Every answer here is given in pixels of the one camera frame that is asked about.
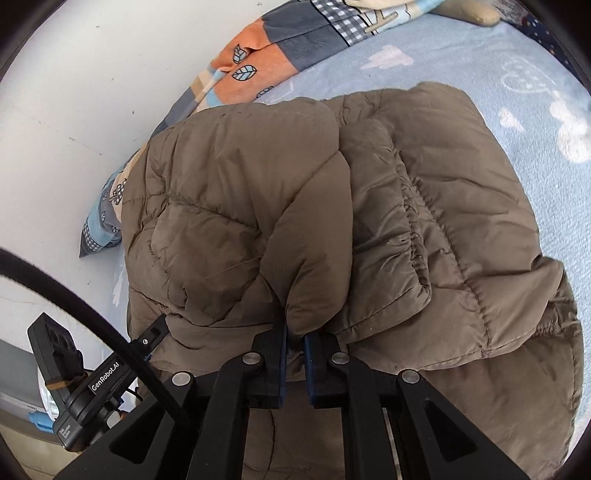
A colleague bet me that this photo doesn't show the grey plastic bin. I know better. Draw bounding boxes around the grey plastic bin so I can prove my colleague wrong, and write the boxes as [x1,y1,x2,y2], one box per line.
[0,339,61,435]

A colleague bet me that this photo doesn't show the brown down jacket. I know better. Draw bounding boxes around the brown down jacket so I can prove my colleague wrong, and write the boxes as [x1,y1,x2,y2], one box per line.
[124,82,585,480]

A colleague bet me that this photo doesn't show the black flexible cable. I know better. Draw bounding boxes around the black flexible cable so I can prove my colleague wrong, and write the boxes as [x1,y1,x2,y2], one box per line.
[0,247,192,432]

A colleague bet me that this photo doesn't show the light blue bed blanket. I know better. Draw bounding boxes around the light blue bed blanket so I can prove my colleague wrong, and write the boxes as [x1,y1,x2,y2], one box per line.
[111,9,591,467]

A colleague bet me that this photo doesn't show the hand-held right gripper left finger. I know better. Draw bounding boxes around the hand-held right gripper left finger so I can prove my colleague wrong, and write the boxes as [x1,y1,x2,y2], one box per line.
[54,318,289,480]

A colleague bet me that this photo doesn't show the navy star-print pillow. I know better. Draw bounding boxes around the navy star-print pillow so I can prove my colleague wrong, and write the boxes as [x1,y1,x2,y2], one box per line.
[517,11,578,70]

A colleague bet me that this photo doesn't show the patchwork quilt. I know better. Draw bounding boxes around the patchwork quilt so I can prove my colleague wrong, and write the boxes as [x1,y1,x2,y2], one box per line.
[78,0,444,259]

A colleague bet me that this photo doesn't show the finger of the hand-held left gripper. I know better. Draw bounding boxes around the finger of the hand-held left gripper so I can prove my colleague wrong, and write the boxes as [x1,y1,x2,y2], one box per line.
[131,315,168,360]

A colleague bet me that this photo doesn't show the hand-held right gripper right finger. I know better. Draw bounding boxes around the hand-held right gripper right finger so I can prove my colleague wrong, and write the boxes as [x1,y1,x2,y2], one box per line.
[302,332,532,480]

